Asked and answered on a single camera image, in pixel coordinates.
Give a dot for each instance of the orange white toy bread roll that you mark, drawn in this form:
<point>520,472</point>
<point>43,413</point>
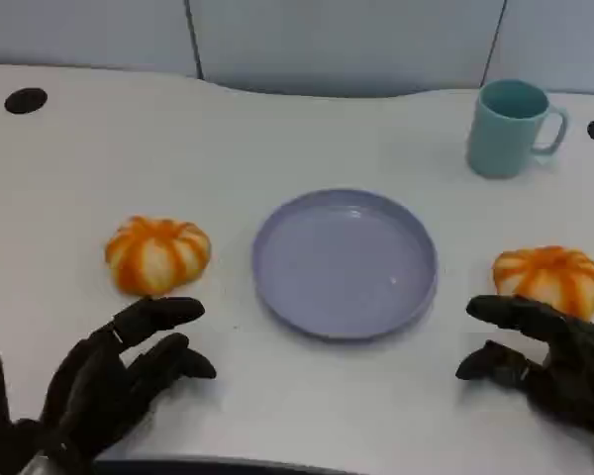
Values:
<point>549,274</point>
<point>156,257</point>

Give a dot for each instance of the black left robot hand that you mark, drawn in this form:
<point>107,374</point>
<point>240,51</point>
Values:
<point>94,391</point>

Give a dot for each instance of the grey partition panel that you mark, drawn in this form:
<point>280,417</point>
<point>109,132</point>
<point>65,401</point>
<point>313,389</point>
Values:
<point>341,44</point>
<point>79,29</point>
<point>559,39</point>

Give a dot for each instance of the pale green mug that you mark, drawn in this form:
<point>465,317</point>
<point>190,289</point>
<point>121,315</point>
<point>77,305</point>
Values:
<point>500,143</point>

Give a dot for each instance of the lilac plate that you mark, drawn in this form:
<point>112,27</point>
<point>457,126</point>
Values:
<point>344,267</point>

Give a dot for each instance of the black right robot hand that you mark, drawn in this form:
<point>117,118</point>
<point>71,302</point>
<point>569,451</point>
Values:
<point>579,376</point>

